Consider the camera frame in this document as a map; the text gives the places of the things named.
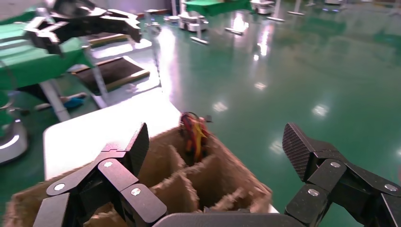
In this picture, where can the green cloth table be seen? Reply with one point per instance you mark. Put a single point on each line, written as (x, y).
(25, 65)
(219, 7)

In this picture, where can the brown cardboard divider box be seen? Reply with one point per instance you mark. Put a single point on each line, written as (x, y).
(219, 175)

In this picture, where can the white table foot bar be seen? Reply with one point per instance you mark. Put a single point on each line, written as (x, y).
(275, 19)
(295, 13)
(199, 40)
(234, 31)

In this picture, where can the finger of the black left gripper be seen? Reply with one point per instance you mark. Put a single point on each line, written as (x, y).
(51, 33)
(116, 23)

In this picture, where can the blue cloth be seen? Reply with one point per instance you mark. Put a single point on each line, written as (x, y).
(73, 102)

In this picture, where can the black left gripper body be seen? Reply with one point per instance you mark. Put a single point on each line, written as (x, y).
(73, 7)

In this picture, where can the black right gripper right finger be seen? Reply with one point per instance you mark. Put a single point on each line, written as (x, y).
(325, 175)

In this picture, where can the black floor mat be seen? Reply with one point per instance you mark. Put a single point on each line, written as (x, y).
(116, 70)

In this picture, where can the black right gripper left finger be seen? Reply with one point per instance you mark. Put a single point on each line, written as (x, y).
(119, 175)

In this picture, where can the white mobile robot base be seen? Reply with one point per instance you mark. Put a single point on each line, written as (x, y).
(12, 141)
(194, 23)
(263, 7)

